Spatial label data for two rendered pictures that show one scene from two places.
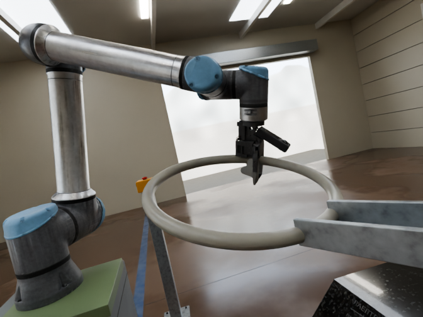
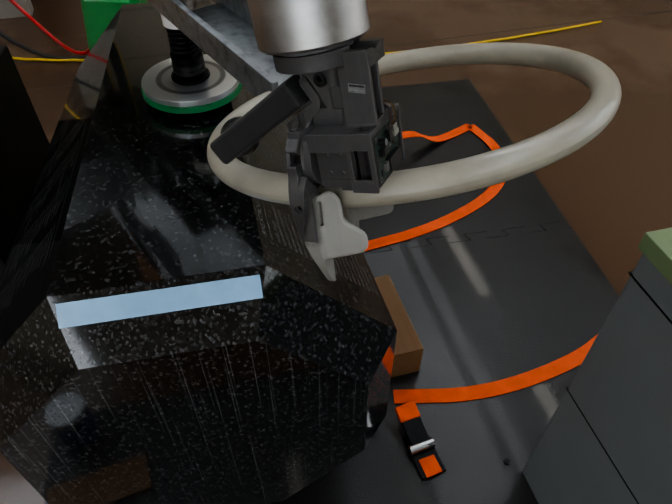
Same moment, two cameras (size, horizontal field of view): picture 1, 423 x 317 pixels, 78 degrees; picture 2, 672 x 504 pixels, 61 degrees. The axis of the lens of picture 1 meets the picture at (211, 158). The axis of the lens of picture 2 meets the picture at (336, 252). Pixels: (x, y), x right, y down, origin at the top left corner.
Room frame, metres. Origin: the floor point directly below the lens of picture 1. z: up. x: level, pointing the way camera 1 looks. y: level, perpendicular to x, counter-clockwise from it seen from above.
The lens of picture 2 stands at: (1.28, -0.16, 1.49)
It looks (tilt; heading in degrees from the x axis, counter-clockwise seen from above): 46 degrees down; 177
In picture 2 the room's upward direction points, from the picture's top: straight up
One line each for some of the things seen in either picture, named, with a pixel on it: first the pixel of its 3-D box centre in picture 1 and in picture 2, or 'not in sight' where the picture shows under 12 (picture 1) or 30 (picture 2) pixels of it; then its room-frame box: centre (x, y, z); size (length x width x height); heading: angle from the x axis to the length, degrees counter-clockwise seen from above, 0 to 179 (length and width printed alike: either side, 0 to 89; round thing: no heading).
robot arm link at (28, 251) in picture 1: (38, 234); not in sight; (0.83, 0.60, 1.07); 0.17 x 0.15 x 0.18; 167
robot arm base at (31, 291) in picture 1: (47, 276); not in sight; (0.82, 0.60, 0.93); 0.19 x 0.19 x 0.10
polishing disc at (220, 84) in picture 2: not in sight; (191, 78); (0.12, -0.43, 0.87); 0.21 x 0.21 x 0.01
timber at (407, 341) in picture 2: not in sight; (385, 325); (0.22, 0.04, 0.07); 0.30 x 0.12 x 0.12; 13
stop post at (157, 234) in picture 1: (161, 249); not in sight; (1.89, 0.51, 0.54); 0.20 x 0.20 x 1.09; 7
